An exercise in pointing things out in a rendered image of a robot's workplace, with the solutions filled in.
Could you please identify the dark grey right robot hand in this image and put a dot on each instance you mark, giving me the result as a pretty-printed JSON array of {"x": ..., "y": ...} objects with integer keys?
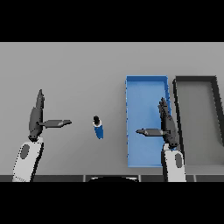
[{"x": 169, "y": 128}]

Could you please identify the blue bin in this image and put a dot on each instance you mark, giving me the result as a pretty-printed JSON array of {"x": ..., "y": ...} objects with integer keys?
[{"x": 144, "y": 122}]

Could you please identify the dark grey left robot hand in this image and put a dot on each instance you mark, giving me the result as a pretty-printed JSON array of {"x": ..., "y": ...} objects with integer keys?
[{"x": 36, "y": 119}]

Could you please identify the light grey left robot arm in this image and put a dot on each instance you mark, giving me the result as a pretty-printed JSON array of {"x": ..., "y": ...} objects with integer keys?
[{"x": 26, "y": 160}]

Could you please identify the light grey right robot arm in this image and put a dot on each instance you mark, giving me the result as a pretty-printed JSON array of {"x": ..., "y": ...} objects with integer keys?
[{"x": 174, "y": 164}]

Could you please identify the dark grey bin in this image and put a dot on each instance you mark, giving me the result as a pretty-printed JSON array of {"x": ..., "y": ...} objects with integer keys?
[{"x": 201, "y": 119}]

